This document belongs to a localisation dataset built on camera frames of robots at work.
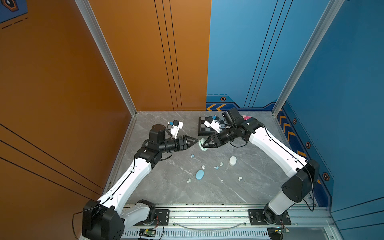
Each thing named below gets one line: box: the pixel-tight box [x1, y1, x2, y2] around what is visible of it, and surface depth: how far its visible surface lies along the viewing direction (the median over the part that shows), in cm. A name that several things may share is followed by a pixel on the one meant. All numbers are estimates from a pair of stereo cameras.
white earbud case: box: [229, 156, 237, 166], surface depth 93 cm
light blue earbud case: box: [195, 169, 205, 181], surface depth 87 cm
